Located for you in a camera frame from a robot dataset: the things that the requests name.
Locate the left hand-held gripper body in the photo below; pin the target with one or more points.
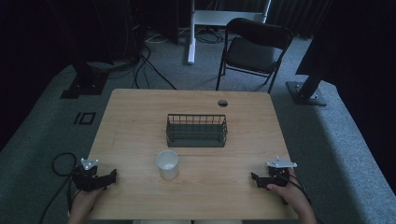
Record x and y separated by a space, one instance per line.
84 179

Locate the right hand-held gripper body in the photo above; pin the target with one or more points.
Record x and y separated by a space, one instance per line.
279 174

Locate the person's right hand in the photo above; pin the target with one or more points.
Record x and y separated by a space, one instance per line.
288 193

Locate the person's left hand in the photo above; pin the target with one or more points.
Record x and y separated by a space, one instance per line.
84 200

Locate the white cup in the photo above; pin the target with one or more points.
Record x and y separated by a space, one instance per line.
167 164

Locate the black stand with square base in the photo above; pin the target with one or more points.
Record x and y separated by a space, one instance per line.
86 81

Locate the black folding chair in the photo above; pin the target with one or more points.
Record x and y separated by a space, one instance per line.
252 53

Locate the dark curtain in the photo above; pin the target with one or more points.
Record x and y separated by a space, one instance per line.
299 14

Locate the black slanted stand with base plate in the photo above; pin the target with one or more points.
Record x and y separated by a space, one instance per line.
306 90

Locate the white desk frame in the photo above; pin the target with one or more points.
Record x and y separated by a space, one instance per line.
214 17

